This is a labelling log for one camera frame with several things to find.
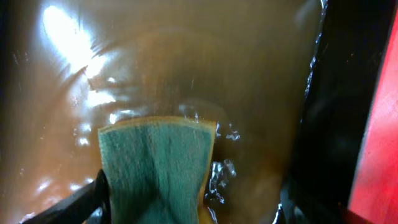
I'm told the red serving tray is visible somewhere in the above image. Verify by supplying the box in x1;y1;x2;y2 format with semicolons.
349;16;397;223

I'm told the black water tray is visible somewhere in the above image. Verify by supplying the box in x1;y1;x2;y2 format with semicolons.
1;0;397;223

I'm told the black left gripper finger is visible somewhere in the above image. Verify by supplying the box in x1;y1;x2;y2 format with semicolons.
22;170;111;224

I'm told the green yellow sponge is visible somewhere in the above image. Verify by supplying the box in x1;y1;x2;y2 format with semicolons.
98;116;216;223

